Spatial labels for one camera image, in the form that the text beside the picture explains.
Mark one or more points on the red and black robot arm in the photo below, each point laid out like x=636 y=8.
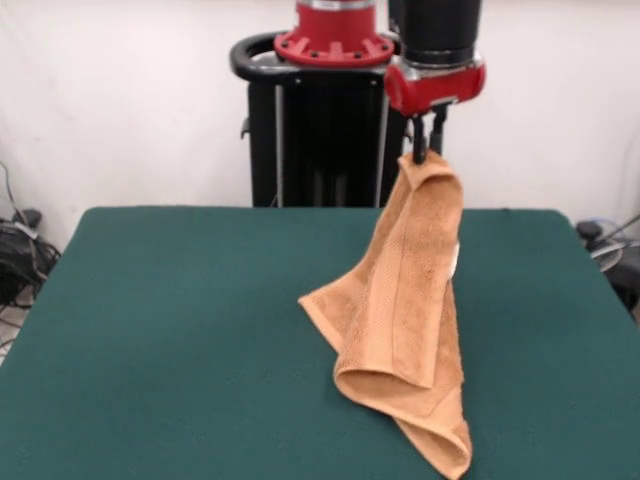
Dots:
x=440 y=25

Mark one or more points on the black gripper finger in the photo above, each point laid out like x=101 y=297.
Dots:
x=437 y=130
x=420 y=142

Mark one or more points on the dark green table cloth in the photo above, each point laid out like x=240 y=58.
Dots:
x=150 y=325

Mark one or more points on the red robot base flange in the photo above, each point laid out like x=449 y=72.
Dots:
x=335 y=25

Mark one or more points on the silver round stand base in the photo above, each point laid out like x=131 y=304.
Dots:
x=607 y=256

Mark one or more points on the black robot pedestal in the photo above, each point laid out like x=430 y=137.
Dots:
x=325 y=140

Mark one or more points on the black chair base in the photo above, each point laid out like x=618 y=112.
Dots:
x=627 y=285

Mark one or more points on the black round device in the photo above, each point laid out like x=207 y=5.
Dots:
x=589 y=230

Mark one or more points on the orange terry towel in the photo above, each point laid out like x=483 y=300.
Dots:
x=410 y=280

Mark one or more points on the black power adapter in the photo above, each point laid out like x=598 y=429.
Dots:
x=32 y=217

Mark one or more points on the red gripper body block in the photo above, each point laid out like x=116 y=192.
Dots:
x=435 y=92

